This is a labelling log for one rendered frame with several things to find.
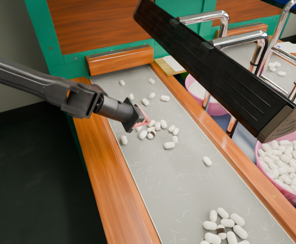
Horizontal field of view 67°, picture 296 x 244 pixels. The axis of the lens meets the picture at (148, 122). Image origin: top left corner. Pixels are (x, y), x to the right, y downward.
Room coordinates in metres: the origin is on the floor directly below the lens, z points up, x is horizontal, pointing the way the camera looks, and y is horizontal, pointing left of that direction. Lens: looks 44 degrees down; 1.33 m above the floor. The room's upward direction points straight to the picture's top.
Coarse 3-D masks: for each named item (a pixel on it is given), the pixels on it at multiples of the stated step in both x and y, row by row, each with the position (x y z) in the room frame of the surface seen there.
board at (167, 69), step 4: (156, 60) 1.00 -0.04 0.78; (160, 60) 1.00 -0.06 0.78; (160, 64) 0.96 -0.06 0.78; (164, 64) 0.96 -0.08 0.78; (168, 64) 0.96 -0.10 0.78; (160, 68) 0.94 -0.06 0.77; (164, 68) 0.93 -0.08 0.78; (168, 68) 0.93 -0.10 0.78; (172, 68) 0.93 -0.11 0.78; (164, 72) 0.90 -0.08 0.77; (168, 72) 0.89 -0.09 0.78; (172, 72) 0.89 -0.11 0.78; (176, 72) 0.90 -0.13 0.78; (180, 72) 0.90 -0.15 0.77
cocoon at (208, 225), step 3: (204, 222) 0.23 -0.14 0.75; (207, 222) 0.23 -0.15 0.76; (210, 222) 0.23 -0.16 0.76; (213, 222) 0.23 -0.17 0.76; (204, 225) 0.22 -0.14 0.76; (207, 225) 0.22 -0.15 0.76; (210, 225) 0.22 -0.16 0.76; (213, 225) 0.22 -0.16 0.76; (216, 225) 0.22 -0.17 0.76; (207, 228) 0.21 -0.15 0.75; (210, 228) 0.21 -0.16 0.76; (213, 228) 0.21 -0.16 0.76; (216, 228) 0.21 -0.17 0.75
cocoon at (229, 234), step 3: (231, 231) 0.20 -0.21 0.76; (228, 234) 0.20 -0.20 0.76; (231, 234) 0.20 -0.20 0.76; (234, 234) 0.20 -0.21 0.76; (228, 237) 0.19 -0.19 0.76; (231, 237) 0.19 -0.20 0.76; (234, 237) 0.19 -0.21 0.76; (228, 240) 0.19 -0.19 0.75; (231, 240) 0.18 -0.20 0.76; (234, 240) 0.18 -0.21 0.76; (228, 243) 0.18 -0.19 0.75; (231, 243) 0.18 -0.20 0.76; (234, 243) 0.18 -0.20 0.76
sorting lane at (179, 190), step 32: (128, 96) 0.76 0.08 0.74; (160, 96) 0.76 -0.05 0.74; (160, 128) 0.57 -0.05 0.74; (192, 128) 0.57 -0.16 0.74; (128, 160) 0.43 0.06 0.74; (160, 160) 0.43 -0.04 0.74; (192, 160) 0.43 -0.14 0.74; (224, 160) 0.43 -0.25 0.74; (160, 192) 0.32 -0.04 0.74; (192, 192) 0.32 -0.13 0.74; (224, 192) 0.32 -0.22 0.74; (160, 224) 0.23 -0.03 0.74; (192, 224) 0.23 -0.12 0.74; (256, 224) 0.23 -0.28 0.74
